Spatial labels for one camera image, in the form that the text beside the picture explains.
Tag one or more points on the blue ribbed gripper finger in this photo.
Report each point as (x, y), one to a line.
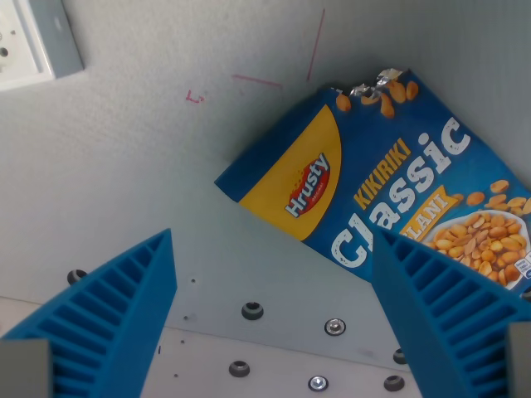
(103, 315)
(452, 315)

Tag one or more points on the silver screw in plate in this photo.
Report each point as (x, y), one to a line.
(318, 383)
(334, 326)

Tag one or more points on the blue peanut snack bag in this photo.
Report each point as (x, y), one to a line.
(381, 178)

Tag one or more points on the white wall power socket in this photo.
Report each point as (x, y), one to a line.
(29, 41)

